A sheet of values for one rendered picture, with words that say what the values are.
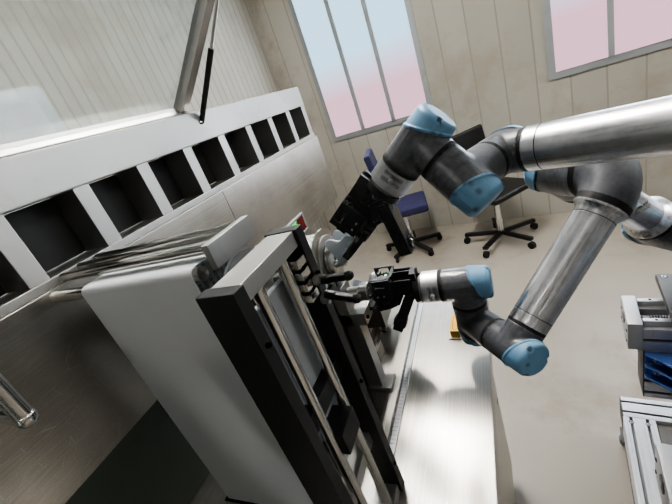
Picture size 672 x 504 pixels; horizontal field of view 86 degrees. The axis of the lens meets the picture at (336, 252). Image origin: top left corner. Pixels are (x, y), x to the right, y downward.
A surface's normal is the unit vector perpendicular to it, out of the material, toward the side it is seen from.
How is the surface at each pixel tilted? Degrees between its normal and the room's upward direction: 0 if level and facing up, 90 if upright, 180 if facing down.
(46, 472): 90
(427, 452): 0
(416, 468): 0
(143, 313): 90
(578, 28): 90
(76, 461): 90
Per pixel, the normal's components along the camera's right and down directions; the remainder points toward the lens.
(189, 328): -0.32, 0.48
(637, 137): -0.74, 0.41
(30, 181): 0.89, -0.15
